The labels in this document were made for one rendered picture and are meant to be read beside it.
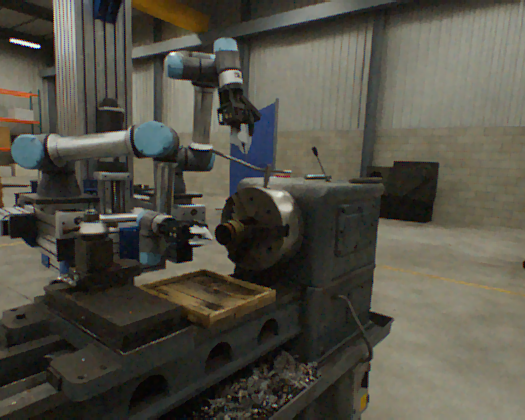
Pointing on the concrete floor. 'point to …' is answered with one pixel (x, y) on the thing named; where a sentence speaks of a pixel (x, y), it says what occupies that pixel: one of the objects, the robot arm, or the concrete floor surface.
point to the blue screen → (265, 132)
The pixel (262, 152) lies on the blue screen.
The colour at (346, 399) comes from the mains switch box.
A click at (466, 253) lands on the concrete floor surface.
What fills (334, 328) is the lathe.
